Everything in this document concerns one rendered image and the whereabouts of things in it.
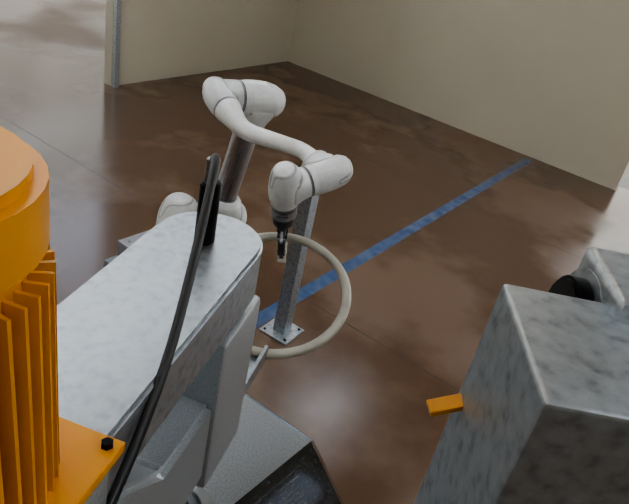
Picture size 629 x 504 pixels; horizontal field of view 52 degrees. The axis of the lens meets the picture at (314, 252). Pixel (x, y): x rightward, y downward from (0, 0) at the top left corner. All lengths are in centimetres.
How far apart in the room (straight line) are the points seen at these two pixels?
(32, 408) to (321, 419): 283
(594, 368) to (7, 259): 51
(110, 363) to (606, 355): 65
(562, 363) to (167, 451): 82
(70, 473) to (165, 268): 48
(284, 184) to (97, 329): 106
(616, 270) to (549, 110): 723
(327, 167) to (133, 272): 102
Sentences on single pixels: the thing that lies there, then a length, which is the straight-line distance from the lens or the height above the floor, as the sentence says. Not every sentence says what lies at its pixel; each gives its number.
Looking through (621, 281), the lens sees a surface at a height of 208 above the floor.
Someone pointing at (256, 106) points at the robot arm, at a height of 161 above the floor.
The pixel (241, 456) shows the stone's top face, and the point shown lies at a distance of 203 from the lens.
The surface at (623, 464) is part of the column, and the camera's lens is 65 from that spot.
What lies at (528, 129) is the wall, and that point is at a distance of 810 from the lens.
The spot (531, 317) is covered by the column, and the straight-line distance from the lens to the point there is 68.
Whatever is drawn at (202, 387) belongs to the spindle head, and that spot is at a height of 147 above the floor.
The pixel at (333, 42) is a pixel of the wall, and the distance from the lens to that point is 923.
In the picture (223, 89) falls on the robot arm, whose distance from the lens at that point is 240.
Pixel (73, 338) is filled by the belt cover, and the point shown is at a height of 174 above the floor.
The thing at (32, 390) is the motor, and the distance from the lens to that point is 66.
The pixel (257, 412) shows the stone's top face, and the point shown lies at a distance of 216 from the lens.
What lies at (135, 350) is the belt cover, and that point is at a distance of 100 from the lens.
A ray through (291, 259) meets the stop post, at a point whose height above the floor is 53.
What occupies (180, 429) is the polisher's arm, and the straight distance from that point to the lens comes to 131.
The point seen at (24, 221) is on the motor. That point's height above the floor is 212.
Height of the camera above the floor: 239
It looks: 30 degrees down
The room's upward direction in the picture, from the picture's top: 12 degrees clockwise
